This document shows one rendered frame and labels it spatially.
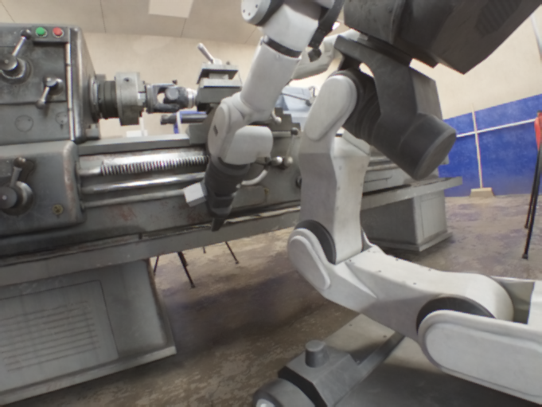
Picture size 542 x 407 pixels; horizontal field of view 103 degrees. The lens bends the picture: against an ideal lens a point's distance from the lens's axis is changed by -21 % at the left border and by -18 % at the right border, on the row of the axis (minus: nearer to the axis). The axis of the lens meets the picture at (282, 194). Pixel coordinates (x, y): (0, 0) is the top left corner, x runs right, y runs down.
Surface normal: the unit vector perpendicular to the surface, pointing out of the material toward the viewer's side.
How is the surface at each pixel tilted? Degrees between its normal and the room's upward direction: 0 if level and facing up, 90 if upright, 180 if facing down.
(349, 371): 45
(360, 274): 90
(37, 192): 90
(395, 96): 90
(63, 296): 90
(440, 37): 149
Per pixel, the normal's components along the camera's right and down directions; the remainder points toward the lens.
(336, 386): 0.34, -0.75
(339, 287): -0.46, 0.37
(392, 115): -0.77, 0.13
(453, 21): 0.37, 0.83
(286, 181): 0.48, -0.04
